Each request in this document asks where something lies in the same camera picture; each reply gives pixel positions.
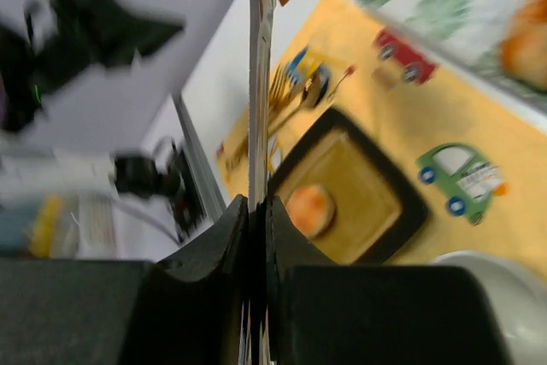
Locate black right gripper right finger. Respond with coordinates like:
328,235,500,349
266,199,511,364

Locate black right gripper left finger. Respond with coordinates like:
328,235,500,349
1,196,249,364

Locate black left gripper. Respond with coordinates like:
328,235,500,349
29,0,185,95

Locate small round bun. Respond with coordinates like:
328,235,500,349
285,184,336,238

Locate silver metal tongs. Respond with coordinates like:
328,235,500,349
238,0,277,365

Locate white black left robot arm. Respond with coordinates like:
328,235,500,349
1,0,185,204

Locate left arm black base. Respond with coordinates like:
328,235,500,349
114,136,205,244

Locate black square amber plate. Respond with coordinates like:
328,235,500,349
268,108,429,264

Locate gold fork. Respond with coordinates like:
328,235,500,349
224,63,296,169

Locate dark green mug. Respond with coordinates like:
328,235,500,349
432,250,546,364

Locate yellow vehicle-print placemat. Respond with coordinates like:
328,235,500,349
215,0,547,285

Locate gold spoon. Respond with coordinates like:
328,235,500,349
267,69,327,138

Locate leaf-patterned white tray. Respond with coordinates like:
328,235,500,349
357,0,546,131

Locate aluminium table frame rail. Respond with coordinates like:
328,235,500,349
172,93,226,222

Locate twisted ring bread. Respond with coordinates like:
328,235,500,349
499,0,546,91

